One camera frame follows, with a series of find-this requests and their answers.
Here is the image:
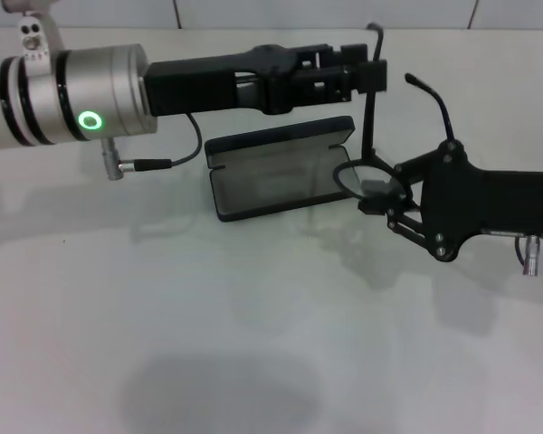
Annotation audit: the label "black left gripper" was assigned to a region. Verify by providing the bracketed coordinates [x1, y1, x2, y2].
[144, 43, 300, 117]

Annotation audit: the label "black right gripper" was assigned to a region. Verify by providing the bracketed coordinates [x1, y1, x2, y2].
[357, 139, 543, 263]

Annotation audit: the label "black round glasses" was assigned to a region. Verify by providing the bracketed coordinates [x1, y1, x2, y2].
[333, 22, 457, 213]

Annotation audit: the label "black glasses case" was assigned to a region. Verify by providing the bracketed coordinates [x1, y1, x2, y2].
[205, 116, 361, 222]

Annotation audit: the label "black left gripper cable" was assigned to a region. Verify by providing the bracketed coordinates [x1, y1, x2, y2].
[100, 112, 204, 183]

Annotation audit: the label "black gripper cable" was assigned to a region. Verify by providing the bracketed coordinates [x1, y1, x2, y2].
[513, 233, 543, 277]
[100, 112, 204, 183]

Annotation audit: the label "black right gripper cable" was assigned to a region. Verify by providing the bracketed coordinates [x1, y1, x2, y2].
[513, 233, 543, 277]

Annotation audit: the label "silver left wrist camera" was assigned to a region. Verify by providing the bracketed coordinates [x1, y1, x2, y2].
[0, 0, 67, 62]

